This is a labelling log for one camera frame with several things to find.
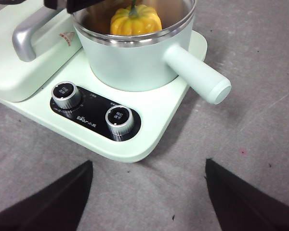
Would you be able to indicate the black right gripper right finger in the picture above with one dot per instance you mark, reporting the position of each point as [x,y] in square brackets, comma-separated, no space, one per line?
[250,207]

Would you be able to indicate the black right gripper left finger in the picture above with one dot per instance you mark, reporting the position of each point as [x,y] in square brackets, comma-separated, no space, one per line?
[50,207]

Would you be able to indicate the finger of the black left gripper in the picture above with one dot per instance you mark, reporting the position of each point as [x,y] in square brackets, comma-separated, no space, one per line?
[49,3]
[75,4]

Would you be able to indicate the mint green breakfast machine base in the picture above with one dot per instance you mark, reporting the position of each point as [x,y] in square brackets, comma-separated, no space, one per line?
[147,125]

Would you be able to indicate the yellow pumpkin with green stem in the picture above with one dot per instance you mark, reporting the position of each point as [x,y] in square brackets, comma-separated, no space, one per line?
[135,24]

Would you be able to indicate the silver control knob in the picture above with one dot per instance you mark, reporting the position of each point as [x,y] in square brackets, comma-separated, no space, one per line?
[119,122]
[65,95]

